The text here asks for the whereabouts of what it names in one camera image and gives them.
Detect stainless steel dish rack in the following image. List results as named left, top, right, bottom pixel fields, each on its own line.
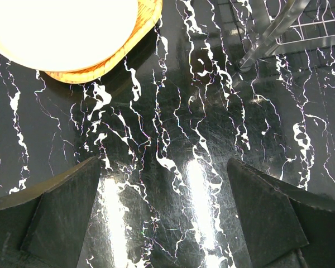
left=238, top=1, right=335, bottom=71

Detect tan plates under leaf plate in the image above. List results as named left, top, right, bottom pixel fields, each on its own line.
left=45, top=0, right=163, bottom=84

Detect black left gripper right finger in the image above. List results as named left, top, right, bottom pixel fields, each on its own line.
left=227, top=158, right=335, bottom=267

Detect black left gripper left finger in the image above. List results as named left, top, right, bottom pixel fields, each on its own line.
left=0, top=157, right=101, bottom=267

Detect yellow-orange round plate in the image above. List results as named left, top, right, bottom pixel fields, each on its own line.
left=0, top=1, right=138, bottom=71

